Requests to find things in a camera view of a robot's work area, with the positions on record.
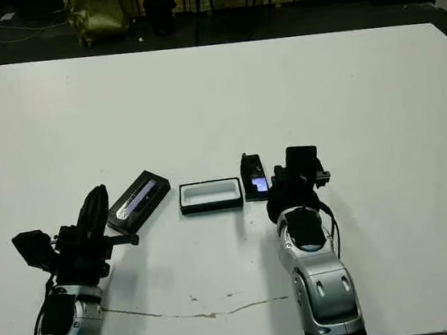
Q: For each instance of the black rectangular camera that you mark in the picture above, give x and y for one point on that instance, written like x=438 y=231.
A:
x=252 y=168

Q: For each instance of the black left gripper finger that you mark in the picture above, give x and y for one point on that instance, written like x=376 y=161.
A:
x=104 y=209
x=90 y=211

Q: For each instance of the black box with white insert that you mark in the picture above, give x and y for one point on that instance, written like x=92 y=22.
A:
x=210 y=193

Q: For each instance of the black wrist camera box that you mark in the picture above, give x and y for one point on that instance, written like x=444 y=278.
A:
x=302 y=160
x=33 y=252

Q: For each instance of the yellow-green plastic bag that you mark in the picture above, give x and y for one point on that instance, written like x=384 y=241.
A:
x=97 y=16

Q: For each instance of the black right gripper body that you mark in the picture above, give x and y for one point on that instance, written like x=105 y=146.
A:
x=295 y=191

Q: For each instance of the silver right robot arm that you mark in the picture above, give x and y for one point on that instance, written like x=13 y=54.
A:
x=326 y=285

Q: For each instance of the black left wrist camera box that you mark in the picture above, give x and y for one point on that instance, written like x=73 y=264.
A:
x=33 y=252

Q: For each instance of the black printed box lid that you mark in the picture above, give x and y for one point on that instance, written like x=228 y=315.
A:
x=138 y=201

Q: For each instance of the white paper sheet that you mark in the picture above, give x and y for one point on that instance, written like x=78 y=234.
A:
x=7 y=16

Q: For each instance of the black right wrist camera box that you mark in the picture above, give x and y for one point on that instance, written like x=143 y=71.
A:
x=302 y=160

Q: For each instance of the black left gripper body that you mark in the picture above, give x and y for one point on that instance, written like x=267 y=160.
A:
x=80 y=260

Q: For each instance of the black trash bin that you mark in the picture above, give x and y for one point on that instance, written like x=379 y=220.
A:
x=161 y=15

